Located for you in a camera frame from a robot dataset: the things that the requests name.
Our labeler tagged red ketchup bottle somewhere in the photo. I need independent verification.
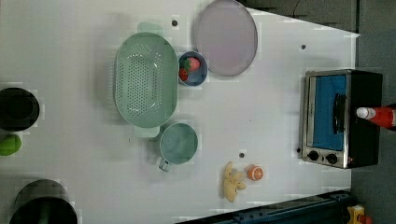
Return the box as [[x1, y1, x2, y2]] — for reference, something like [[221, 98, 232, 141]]
[[356, 106, 395, 130]]

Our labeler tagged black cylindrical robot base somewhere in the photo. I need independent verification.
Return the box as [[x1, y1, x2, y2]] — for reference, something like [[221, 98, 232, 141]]
[[8, 179, 78, 224]]

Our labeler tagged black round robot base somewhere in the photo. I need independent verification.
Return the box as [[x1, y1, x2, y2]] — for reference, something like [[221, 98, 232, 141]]
[[0, 88, 40, 132]]

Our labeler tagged black toaster oven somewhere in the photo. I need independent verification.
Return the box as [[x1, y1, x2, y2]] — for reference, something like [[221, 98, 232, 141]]
[[300, 69, 383, 169]]

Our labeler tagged small blue bowl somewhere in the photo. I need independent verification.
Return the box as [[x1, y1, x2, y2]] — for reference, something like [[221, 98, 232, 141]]
[[178, 51, 208, 87]]

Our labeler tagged teal mug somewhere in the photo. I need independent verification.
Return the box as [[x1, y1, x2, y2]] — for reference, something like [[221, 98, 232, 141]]
[[159, 123, 198, 172]]

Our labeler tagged red toy fruit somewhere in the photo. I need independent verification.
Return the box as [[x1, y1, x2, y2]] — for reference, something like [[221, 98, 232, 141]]
[[178, 68, 189, 81]]

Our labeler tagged pink toy strawberry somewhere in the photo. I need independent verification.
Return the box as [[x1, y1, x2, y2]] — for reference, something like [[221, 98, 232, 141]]
[[183, 57, 201, 72]]

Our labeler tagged green perforated colander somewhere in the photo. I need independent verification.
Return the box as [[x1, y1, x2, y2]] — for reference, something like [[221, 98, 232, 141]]
[[115, 21, 179, 138]]

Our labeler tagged yellow plush toy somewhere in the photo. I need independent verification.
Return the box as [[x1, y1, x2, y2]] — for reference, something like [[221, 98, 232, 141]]
[[223, 161, 247, 203]]

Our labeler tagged lilac round plate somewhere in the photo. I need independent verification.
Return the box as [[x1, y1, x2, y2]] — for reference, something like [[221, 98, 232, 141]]
[[193, 0, 258, 76]]

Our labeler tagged orange slice toy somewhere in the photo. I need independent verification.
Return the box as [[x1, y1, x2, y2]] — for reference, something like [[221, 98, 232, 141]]
[[247, 165, 264, 181]]

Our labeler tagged yellow red object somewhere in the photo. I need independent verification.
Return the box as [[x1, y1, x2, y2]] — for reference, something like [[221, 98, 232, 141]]
[[347, 205, 373, 224]]

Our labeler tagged green round object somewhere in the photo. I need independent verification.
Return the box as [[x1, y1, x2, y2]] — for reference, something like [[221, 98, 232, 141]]
[[0, 134, 21, 156]]

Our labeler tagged blue metal frame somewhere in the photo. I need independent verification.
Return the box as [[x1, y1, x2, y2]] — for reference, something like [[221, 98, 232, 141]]
[[178, 190, 357, 224]]

